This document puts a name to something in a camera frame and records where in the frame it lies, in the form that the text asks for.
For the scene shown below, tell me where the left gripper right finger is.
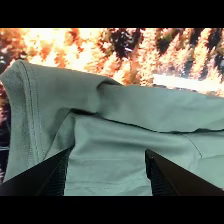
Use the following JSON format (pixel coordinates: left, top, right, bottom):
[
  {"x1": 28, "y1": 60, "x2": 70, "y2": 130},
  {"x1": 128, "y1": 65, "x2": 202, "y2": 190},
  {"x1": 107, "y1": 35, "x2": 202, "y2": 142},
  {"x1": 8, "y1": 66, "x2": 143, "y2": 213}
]
[{"x1": 144, "y1": 148, "x2": 224, "y2": 197}]

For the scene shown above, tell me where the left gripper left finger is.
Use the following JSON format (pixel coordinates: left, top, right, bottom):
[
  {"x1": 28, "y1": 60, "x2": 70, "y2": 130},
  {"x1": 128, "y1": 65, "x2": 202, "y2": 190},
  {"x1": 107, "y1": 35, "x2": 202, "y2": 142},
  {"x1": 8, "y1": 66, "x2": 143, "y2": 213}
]
[{"x1": 0, "y1": 147, "x2": 72, "y2": 197}]

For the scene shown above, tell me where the green T-shirt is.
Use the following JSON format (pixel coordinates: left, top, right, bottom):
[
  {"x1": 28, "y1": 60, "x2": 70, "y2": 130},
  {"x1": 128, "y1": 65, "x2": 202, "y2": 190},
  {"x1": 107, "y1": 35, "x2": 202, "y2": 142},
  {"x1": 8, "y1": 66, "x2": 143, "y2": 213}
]
[{"x1": 0, "y1": 59, "x2": 224, "y2": 197}]

